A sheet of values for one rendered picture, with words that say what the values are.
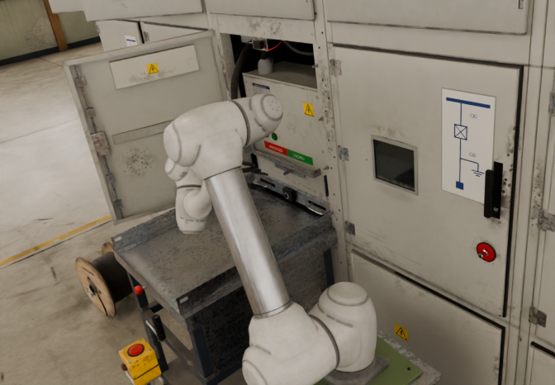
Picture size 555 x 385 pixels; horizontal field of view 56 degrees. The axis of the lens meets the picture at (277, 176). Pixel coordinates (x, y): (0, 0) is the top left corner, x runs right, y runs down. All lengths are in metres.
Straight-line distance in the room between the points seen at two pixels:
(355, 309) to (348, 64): 0.74
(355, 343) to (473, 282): 0.43
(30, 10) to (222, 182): 11.83
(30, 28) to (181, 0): 10.74
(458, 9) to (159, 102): 1.36
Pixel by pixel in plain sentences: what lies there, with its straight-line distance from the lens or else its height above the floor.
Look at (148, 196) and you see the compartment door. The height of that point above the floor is 0.92.
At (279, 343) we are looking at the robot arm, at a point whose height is 1.04.
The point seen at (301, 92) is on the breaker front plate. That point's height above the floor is 1.37.
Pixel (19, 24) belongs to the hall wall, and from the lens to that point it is 12.94.
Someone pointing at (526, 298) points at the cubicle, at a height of 0.94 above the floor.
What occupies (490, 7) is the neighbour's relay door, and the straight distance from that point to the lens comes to 1.33.
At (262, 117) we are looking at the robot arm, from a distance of 1.34.
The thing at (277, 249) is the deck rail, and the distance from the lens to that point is 1.92.
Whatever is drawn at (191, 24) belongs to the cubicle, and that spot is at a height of 1.59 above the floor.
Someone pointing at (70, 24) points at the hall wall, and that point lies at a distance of 13.22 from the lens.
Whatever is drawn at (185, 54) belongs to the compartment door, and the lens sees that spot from 2.27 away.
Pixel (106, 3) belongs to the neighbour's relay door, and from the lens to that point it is 2.59.
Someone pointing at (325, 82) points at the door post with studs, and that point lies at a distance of 1.79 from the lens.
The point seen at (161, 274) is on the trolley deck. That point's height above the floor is 0.85.
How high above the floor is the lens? 1.95
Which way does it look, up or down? 26 degrees down
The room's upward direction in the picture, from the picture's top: 9 degrees counter-clockwise
